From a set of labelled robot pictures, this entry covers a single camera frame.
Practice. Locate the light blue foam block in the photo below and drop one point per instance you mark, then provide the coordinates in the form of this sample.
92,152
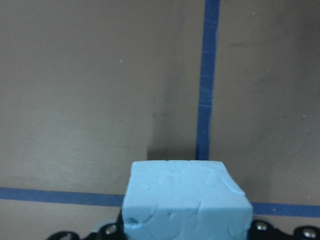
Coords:
184,200

